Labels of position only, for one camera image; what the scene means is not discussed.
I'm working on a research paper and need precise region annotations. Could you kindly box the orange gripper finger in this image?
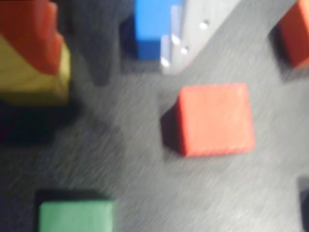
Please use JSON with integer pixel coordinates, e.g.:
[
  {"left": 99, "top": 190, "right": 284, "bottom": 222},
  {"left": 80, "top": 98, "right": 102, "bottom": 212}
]
[{"left": 0, "top": 0, "right": 65, "bottom": 74}]

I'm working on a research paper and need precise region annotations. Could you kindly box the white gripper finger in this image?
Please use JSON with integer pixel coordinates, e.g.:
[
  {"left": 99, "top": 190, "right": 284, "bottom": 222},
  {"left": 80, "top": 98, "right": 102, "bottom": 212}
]
[{"left": 160, "top": 0, "right": 242, "bottom": 75}]

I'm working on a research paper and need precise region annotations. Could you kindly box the green cube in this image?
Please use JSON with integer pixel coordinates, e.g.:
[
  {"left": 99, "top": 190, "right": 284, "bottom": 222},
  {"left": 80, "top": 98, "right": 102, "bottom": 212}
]
[{"left": 38, "top": 200, "right": 115, "bottom": 232}]

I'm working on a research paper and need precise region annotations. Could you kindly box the blue cube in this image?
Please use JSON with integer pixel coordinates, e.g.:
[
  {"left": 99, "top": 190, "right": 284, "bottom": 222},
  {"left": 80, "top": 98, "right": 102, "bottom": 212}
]
[{"left": 134, "top": 0, "right": 184, "bottom": 60}]

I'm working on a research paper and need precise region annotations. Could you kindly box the yellow cube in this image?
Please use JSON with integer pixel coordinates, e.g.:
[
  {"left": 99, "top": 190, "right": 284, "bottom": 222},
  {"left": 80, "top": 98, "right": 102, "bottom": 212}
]
[{"left": 0, "top": 35, "right": 72, "bottom": 106}]

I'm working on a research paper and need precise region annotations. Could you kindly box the red cube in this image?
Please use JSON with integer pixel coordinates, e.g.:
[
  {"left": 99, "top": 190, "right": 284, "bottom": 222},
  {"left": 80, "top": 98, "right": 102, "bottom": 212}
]
[{"left": 163, "top": 83, "right": 256, "bottom": 157}]

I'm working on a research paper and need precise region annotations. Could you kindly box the orange cube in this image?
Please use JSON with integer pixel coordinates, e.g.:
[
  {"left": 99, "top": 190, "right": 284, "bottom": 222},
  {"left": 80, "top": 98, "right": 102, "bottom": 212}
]
[{"left": 277, "top": 0, "right": 309, "bottom": 70}]

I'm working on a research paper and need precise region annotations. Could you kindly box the black table mat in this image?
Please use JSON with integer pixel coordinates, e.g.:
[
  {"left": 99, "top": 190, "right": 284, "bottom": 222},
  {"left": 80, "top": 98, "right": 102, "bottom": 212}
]
[{"left": 0, "top": 0, "right": 309, "bottom": 232}]

